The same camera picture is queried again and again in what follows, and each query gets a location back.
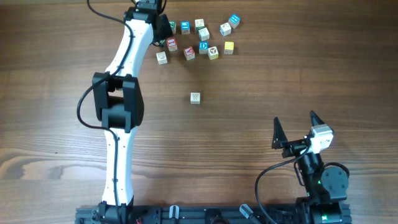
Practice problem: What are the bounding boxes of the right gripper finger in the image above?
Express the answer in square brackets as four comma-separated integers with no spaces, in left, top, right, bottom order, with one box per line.
[310,110,325,127]
[271,117,289,149]

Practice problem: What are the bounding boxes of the yellow sided picture block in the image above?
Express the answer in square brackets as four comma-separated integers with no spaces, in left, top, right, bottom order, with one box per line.
[208,47,219,60]

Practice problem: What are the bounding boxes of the wooden W block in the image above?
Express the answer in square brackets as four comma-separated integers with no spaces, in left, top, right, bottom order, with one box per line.
[190,92,201,105]

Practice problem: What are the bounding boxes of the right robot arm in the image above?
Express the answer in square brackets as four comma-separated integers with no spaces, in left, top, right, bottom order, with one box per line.
[272,111,352,224]

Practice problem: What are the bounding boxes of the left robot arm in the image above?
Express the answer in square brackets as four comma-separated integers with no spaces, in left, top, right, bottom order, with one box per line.
[90,1,173,223]

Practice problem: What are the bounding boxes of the red top block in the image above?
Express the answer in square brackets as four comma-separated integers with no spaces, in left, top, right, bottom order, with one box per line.
[165,37,178,52]

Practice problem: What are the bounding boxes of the plain block red side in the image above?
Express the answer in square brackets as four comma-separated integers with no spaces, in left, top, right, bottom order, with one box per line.
[156,52,168,65]

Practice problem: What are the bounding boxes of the green N block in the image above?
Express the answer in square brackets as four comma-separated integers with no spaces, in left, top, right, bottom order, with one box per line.
[169,21,177,34]

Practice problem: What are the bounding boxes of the red A block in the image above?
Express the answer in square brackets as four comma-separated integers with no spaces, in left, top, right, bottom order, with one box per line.
[183,47,195,60]

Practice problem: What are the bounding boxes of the blue top block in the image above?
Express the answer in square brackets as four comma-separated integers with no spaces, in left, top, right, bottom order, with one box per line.
[180,21,190,34]

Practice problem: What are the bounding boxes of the blue D block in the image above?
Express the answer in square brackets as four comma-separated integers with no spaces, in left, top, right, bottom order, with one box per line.
[198,41,208,54]

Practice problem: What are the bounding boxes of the plain block green side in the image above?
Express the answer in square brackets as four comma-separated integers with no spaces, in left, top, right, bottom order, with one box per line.
[195,19,205,32]

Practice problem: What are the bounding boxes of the white block beside D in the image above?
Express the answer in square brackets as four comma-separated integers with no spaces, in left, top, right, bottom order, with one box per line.
[198,27,210,41]

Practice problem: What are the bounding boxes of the white block blue side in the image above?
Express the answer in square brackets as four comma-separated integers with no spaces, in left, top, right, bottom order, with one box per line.
[220,22,232,37]

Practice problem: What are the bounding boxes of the yellow top block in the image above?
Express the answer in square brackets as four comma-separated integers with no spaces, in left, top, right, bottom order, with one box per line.
[224,42,234,55]

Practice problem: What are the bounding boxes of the blue block far right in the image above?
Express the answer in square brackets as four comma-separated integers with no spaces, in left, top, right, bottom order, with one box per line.
[228,14,241,29]

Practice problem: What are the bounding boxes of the right camera cable black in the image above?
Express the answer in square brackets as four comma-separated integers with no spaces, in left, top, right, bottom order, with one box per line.
[254,149,308,224]

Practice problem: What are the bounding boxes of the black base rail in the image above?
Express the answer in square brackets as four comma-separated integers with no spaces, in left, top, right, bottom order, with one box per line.
[74,203,353,224]

